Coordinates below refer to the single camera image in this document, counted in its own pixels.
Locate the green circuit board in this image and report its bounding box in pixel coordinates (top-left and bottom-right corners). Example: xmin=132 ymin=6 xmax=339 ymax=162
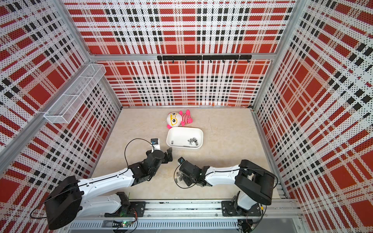
xmin=112 ymin=220 xmax=132 ymax=229

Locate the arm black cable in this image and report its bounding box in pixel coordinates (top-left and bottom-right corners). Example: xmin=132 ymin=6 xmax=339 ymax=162
xmin=124 ymin=138 xmax=153 ymax=168
xmin=173 ymin=165 xmax=196 ymax=189

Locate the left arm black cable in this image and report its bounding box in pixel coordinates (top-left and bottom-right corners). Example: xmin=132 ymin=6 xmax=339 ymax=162
xmin=124 ymin=138 xmax=153 ymax=168

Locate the pink striped plush doll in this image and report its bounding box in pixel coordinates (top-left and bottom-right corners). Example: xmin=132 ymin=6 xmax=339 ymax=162
xmin=166 ymin=110 xmax=193 ymax=129

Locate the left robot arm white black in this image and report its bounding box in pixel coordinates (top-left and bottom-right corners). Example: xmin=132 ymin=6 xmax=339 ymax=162
xmin=45 ymin=148 xmax=173 ymax=230

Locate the white plastic storage box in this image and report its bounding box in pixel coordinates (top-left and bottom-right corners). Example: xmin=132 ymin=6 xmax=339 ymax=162
xmin=166 ymin=127 xmax=204 ymax=150

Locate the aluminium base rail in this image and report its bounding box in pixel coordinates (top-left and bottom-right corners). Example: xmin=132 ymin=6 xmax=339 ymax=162
xmin=59 ymin=199 xmax=308 ymax=233

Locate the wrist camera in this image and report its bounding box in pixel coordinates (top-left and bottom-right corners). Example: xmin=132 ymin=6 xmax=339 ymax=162
xmin=151 ymin=138 xmax=161 ymax=151
xmin=178 ymin=157 xmax=185 ymax=164

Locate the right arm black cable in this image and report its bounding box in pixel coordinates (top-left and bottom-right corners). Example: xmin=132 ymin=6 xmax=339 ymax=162
xmin=173 ymin=165 xmax=196 ymax=189

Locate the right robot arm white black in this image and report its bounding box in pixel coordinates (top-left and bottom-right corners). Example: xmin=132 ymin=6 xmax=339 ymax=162
xmin=174 ymin=157 xmax=277 ymax=216

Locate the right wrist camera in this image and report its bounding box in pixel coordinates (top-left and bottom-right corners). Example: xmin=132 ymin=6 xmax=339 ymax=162
xmin=178 ymin=157 xmax=185 ymax=164

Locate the black hook rail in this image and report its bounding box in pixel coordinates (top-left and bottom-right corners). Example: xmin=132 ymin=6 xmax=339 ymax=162
xmin=157 ymin=54 xmax=253 ymax=62

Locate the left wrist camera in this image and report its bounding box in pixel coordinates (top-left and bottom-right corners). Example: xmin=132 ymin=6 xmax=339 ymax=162
xmin=151 ymin=138 xmax=161 ymax=151

